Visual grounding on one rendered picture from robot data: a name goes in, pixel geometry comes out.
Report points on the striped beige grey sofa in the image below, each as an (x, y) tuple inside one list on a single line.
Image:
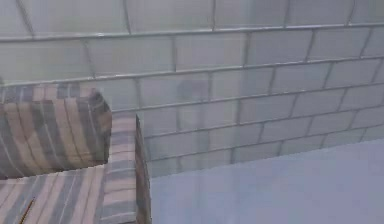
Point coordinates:
[(66, 140)]

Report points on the thin orange pencil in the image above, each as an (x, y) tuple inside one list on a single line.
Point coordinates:
[(26, 211)]

